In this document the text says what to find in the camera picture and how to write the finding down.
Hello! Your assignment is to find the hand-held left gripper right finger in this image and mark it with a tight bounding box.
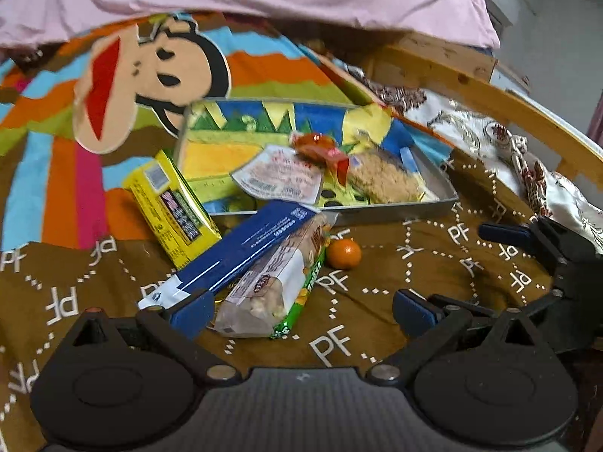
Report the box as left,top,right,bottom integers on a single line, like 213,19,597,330
366,289,550,385

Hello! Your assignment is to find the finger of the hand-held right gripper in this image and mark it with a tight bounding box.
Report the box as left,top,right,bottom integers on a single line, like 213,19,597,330
478,223,535,247
426,293,500,317

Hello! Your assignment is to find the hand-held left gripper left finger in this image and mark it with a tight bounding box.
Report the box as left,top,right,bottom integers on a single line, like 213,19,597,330
61,291,241,385

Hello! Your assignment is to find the small orange mandarin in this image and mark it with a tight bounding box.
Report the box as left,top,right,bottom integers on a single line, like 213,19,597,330
326,238,363,270

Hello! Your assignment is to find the blue nut snack packet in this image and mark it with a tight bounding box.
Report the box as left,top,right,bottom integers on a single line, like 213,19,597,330
138,199,340,337

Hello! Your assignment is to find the green snack bar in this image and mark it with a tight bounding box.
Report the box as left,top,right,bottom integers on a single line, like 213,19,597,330
269,245,328,341

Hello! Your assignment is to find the yellow snack box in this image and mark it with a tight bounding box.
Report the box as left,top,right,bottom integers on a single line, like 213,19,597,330
121,150,222,270

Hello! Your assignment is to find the clear rice cracker packet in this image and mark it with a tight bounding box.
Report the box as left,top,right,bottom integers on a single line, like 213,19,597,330
346,144,425,204

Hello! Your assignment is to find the white red snack packet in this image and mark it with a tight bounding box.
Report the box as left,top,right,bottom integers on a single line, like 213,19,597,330
231,145,326,203

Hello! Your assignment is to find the metal tray with colourful print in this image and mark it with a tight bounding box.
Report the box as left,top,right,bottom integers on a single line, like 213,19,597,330
174,98,460,227

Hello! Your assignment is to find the red orange snack packet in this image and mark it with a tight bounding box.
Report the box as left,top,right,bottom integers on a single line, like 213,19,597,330
289,132,352,184

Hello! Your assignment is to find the brown patterned blanket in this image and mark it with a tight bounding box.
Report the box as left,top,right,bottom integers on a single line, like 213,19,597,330
0,148,566,448

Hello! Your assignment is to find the pink floral curtain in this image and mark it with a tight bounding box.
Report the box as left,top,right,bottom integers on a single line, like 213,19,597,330
586,99,603,147

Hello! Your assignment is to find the white cabinet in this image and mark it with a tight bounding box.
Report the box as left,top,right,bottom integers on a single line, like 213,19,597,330
490,63,531,95

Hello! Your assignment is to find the striped monkey print blanket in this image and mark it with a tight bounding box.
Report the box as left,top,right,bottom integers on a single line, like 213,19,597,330
0,12,453,252

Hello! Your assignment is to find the wooden bed rail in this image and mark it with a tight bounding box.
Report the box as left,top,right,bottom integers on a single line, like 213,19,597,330
363,44,603,180

